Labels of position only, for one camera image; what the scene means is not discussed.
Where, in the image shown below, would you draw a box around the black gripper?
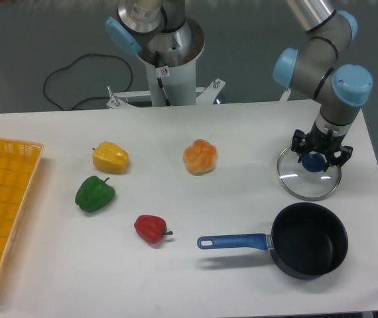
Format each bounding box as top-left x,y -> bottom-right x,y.
291,124 -> 353,172

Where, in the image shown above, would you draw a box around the glass lid blue knob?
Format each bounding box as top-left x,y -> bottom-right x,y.
277,146 -> 342,201

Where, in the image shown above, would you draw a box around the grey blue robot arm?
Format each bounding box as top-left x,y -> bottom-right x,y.
105,1 -> 373,172

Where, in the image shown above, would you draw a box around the orange knotted bread roll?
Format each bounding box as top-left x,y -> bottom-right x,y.
183,139 -> 218,175

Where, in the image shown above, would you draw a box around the red bell pepper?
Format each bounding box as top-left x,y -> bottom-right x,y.
133,215 -> 174,248

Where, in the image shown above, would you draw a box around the yellow bell pepper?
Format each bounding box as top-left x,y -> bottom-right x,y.
92,141 -> 129,174

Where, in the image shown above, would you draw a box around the green bell pepper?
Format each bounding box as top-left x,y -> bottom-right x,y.
74,176 -> 116,213

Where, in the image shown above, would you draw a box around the black saucepan blue handle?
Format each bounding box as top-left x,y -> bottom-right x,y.
197,202 -> 348,280

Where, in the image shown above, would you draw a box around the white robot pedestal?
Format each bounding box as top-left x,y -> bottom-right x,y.
105,17 -> 225,107

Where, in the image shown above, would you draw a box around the black cable on floor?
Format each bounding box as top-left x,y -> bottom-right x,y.
42,52 -> 133,111

